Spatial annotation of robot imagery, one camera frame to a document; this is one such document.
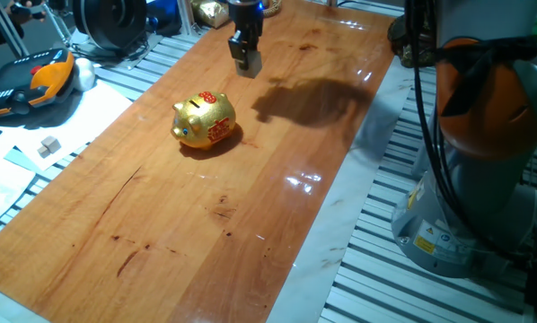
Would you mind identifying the person's bare hand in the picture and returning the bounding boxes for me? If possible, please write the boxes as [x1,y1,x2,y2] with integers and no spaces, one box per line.
[5,0,30,16]

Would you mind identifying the white paper sheets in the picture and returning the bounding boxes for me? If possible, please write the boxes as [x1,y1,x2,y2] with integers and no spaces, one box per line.
[0,80,134,230]

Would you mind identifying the pale wooden cube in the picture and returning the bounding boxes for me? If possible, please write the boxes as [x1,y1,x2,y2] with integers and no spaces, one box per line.
[235,48,264,80]

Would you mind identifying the grey metal strut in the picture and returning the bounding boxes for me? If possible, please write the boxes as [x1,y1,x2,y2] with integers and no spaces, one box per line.
[0,0,30,57]
[39,0,75,46]

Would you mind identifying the black orange teach pendant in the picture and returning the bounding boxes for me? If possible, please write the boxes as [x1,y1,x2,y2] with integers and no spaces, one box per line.
[0,48,79,119]

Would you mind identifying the blue black bag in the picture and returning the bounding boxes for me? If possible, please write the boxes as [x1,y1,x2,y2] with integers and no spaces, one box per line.
[145,0,183,38]

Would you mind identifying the gold piggy bank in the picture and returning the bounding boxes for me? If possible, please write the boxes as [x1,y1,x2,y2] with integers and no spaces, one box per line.
[170,91,237,150]

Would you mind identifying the small grey block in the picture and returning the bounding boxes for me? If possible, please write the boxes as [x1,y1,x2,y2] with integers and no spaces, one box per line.
[40,135,62,154]

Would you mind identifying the black filament spool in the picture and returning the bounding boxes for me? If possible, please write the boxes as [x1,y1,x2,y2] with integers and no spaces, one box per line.
[72,0,147,51]

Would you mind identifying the aluminium frame post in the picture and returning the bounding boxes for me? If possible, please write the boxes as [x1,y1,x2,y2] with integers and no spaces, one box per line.
[177,0,196,36]

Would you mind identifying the glossy wooden board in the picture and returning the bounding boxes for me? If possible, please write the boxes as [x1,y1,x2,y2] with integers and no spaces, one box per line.
[0,0,395,323]

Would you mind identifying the white rounded object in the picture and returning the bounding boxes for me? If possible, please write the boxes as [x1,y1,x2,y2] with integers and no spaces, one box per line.
[73,57,97,93]

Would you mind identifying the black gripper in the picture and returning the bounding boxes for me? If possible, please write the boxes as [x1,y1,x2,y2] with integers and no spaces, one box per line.
[226,0,265,68]

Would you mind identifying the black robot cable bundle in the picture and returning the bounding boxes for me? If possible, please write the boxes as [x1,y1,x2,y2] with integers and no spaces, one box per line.
[405,0,537,270]

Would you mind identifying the gold foil box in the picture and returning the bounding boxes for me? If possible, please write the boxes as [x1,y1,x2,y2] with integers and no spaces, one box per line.
[190,0,231,30]

